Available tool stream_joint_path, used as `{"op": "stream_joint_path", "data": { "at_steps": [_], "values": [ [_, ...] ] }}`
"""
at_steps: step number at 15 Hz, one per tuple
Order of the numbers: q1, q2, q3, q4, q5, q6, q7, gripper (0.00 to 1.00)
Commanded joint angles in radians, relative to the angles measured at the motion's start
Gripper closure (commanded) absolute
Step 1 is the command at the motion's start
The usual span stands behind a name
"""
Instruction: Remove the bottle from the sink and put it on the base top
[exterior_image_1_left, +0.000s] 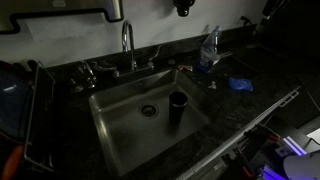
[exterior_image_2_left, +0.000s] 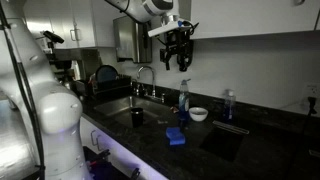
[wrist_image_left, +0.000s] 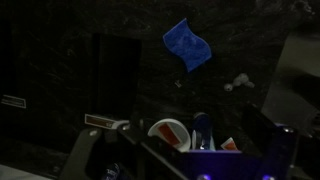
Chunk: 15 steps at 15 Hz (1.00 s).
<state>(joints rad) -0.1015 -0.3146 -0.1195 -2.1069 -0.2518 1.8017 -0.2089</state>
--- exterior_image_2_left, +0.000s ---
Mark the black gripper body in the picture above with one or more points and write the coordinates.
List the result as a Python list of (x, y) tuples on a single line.
[(178, 43)]

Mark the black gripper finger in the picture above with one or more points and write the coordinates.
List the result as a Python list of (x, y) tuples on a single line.
[(165, 56), (183, 62)]

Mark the black bottle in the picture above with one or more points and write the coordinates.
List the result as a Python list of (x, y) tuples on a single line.
[(137, 116)]

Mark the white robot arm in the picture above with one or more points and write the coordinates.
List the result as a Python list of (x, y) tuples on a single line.
[(51, 112)]

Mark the blue dish soap bottle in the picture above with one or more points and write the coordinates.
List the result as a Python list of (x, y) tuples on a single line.
[(184, 101)]

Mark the clear blue soap bottle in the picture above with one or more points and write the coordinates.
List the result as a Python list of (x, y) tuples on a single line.
[(229, 104)]

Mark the steel sink basin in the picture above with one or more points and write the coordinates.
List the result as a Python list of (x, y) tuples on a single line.
[(119, 110)]

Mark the steel paper towel dispenser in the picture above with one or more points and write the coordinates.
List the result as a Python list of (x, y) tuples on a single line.
[(132, 41)]

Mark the white upper cabinet right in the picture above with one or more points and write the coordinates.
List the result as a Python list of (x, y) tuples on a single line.
[(227, 18)]

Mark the white cabinet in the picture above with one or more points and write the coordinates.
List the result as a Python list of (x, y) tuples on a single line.
[(80, 23), (227, 18)]

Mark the white bowl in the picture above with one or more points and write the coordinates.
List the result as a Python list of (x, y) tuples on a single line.
[(198, 114)]

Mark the dark blue plate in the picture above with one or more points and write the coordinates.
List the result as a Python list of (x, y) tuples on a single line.
[(106, 73)]

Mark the black dish rack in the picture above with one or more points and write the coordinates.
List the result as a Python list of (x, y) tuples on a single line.
[(101, 88)]

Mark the blue sponge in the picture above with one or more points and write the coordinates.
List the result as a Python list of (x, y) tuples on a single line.
[(175, 136)]

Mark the white upper cabinet left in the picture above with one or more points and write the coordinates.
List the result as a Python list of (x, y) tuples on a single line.
[(80, 23)]

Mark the coffee machine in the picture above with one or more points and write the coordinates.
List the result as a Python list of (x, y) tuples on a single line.
[(67, 68)]

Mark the white lower cabinet drawer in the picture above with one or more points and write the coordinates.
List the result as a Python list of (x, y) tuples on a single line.
[(120, 157)]

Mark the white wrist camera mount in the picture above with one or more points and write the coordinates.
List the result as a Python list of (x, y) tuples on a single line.
[(169, 27)]

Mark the white wall outlet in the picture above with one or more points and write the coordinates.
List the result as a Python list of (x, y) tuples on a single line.
[(312, 90)]

